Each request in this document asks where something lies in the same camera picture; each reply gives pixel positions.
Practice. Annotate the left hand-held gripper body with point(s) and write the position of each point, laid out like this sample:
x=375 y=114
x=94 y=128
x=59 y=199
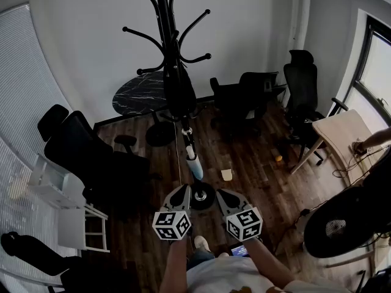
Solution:
x=171 y=226

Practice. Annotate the black mesh chair with headrest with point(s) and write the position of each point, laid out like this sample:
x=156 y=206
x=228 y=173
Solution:
x=301 y=84

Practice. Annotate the person's white shoe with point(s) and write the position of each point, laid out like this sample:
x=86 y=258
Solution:
x=223 y=255
x=202 y=243

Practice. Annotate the person's right forearm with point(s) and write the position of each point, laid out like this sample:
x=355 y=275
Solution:
x=265 y=264

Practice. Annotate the black-framed window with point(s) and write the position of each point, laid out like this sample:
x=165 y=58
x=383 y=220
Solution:
x=377 y=69

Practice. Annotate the black round fan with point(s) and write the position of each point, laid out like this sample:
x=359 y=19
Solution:
x=336 y=224

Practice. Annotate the another person's forearm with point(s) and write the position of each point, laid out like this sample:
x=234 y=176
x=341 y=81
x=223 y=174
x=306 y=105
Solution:
x=378 y=138

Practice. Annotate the person's left white shoe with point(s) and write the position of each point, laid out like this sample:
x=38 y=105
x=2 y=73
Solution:
x=202 y=243

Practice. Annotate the round black marble table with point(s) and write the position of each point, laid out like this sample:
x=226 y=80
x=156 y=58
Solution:
x=140 y=93

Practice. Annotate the phone with blue screen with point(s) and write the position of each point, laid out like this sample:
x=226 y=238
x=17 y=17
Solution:
x=239 y=251

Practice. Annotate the white window blinds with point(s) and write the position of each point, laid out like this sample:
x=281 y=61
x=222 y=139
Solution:
x=24 y=81

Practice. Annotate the person's left forearm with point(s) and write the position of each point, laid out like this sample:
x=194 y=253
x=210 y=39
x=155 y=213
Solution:
x=174 y=264

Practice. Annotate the person's blue jeans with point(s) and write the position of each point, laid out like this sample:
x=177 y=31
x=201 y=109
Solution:
x=200 y=258

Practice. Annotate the white shelf unit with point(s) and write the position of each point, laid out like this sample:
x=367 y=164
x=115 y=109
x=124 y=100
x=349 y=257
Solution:
x=67 y=194

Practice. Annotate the person's right white shoe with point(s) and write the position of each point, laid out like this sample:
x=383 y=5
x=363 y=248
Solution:
x=223 y=255

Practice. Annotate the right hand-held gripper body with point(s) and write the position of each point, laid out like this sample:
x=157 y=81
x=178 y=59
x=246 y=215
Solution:
x=244 y=224

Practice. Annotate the white wall pipe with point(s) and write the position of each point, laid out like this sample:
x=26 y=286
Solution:
x=301 y=14

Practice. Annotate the black low-back office chair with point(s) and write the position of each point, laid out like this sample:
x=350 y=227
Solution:
x=241 y=99

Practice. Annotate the large black office chair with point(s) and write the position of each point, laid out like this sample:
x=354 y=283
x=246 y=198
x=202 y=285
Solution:
x=91 y=157

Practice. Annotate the black padded chair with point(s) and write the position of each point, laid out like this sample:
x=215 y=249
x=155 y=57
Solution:
x=33 y=252

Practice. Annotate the black coat rack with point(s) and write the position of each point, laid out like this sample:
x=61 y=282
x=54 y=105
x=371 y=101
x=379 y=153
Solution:
x=165 y=17

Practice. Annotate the small yellow object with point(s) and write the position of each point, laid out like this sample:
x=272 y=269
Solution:
x=279 y=158

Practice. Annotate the person's white shirt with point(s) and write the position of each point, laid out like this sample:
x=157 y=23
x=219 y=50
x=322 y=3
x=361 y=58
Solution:
x=229 y=276

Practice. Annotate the light wooden desk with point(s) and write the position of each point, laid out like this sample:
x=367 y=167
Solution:
x=336 y=130

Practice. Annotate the beige paper scrap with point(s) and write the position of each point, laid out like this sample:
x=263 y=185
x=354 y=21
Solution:
x=226 y=175

